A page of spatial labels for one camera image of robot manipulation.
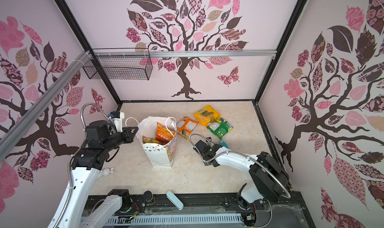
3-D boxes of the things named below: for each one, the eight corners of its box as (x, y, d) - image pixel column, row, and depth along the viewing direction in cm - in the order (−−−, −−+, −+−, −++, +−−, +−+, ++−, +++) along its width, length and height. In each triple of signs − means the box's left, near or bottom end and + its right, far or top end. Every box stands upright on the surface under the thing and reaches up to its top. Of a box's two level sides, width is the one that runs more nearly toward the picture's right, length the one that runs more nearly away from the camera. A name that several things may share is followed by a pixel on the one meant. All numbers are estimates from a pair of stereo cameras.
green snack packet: (220, 139, 99) (221, 137, 97) (207, 128, 105) (208, 125, 103) (232, 129, 104) (233, 127, 102) (219, 119, 110) (220, 116, 108)
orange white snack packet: (172, 130, 104) (171, 128, 101) (184, 117, 111) (184, 115, 109) (186, 139, 99) (186, 136, 97) (198, 125, 107) (198, 122, 104)
